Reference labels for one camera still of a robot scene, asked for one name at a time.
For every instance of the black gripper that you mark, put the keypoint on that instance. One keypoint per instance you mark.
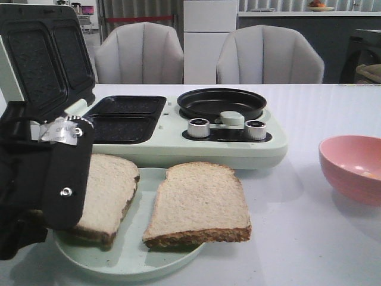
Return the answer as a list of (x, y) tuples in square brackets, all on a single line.
[(22, 164)]

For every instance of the white bread slice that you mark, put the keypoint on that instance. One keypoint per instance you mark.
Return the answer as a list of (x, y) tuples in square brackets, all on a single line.
[(198, 202), (111, 188)]

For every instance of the mint green sandwich maker lid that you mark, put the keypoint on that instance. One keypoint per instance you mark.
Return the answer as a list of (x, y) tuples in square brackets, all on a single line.
[(45, 66)]

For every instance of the pink bowl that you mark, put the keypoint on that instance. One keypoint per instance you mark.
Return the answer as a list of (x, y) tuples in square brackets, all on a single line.
[(351, 164)]

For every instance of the mint green breakfast maker base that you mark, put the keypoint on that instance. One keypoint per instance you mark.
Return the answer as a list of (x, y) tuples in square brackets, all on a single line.
[(149, 130)]

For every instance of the left grey upholstered chair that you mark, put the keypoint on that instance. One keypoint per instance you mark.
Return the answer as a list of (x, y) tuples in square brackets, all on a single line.
[(140, 53)]

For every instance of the grey upholstered chair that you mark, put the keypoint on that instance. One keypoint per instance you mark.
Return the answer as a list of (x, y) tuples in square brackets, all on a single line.
[(268, 55), (140, 53)]

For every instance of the left silver control knob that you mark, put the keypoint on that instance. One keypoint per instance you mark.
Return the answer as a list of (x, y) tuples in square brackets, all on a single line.
[(198, 128)]

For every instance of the silver control knob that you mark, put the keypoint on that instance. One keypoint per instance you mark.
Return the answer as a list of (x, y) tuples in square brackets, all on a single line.
[(198, 128), (255, 130)]

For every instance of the mint green round plate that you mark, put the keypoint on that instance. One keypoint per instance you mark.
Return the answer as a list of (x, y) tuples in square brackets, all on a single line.
[(129, 258)]

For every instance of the red barrier belt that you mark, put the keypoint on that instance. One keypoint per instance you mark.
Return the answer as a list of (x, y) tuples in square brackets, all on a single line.
[(140, 19)]

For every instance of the black round frying pan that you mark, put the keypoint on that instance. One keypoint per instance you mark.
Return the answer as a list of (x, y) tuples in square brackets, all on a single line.
[(208, 103)]

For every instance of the white refrigerator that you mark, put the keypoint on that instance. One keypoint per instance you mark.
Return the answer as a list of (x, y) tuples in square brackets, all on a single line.
[(206, 26)]

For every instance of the right silver control knob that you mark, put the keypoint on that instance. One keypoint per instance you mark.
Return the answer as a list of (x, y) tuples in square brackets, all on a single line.
[(255, 130)]

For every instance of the right grey upholstered chair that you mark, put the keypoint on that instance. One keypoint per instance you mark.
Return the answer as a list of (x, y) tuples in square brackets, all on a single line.
[(268, 55)]

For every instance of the fruit bowl on counter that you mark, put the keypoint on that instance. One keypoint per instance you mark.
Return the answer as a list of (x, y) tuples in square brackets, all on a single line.
[(318, 6)]

